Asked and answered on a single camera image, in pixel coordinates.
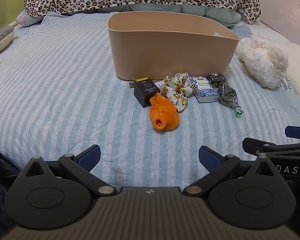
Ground green candy bag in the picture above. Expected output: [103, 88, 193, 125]
[213, 79, 243, 118]

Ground blue white tissue pack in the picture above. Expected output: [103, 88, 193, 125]
[190, 76, 219, 103]

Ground sunflower print fabric scrunchie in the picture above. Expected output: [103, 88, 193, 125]
[160, 73, 194, 113]

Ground orange sock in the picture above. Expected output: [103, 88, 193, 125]
[149, 93, 180, 131]

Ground small dark patterned box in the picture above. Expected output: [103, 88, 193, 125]
[206, 74, 226, 83]

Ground white fluffy plush toy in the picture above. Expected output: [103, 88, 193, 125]
[236, 35, 289, 89]

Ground blue striped bed sheet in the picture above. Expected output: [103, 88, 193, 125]
[0, 13, 300, 187]

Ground black relay cube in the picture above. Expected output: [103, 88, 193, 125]
[129, 77, 160, 108]

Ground teal quilted comforter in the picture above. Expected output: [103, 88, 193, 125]
[96, 3, 241, 28]

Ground beige plastic storage bin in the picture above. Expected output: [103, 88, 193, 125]
[108, 11, 240, 80]

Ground grey beige cushion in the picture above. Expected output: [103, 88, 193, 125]
[0, 25, 14, 52]

